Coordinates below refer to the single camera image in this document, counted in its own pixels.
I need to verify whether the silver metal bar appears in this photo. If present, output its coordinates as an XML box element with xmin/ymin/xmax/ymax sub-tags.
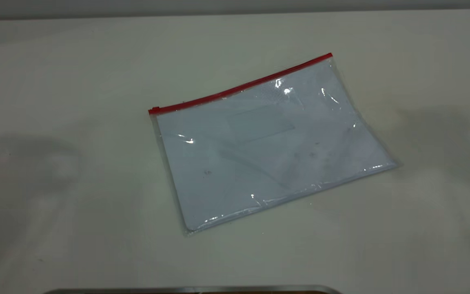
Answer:
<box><xmin>43</xmin><ymin>285</ymin><xmax>344</xmax><ymax>294</ymax></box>

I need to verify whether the clear plastic red-zip bag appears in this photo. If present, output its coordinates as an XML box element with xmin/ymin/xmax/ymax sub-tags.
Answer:
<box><xmin>148</xmin><ymin>52</ymin><xmax>401</xmax><ymax>238</ymax></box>

